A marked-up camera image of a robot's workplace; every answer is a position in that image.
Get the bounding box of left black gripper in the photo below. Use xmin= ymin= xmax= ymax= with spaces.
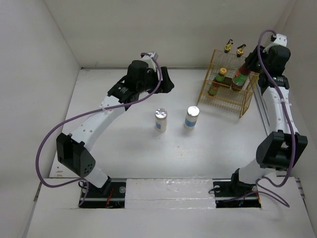
xmin=137 ymin=67 xmax=173 ymax=94

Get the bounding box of square bottle dark residue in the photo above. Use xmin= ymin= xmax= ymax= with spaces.
xmin=236 ymin=44 xmax=246 ymax=58

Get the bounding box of chili sauce bottle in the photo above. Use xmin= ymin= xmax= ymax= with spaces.
xmin=208 ymin=67 xmax=227 ymax=96
xmin=231 ymin=64 xmax=251 ymax=92

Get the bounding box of clear gold spout bottle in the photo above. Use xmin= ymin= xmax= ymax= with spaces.
xmin=223 ymin=39 xmax=233 ymax=54

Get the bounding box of silver lid jar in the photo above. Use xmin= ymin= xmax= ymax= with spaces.
xmin=155 ymin=108 xmax=167 ymax=132
xmin=184 ymin=106 xmax=200 ymax=130

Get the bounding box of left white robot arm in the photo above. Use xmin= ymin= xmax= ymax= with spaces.
xmin=56 ymin=60 xmax=174 ymax=197

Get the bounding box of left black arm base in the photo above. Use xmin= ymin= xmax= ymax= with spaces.
xmin=78 ymin=179 xmax=126 ymax=209

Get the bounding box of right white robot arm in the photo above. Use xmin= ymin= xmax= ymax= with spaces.
xmin=229 ymin=45 xmax=308 ymax=195

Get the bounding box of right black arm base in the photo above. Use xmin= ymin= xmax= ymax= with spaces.
xmin=209 ymin=179 xmax=261 ymax=208

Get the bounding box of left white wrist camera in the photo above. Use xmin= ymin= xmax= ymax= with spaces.
xmin=141 ymin=51 xmax=158 ymax=68

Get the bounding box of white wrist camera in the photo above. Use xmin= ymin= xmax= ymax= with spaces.
xmin=263 ymin=34 xmax=287 ymax=53
xmin=141 ymin=51 xmax=158 ymax=68

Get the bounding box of yellow wire rack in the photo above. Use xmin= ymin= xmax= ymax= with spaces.
xmin=197 ymin=50 xmax=259 ymax=117

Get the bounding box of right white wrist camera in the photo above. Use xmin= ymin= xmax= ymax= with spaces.
xmin=263 ymin=34 xmax=287 ymax=53

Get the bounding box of metal mounting rail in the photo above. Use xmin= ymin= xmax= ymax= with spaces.
xmin=112 ymin=178 xmax=230 ymax=200

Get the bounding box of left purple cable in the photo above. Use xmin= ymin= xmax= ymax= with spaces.
xmin=36 ymin=52 xmax=163 ymax=206

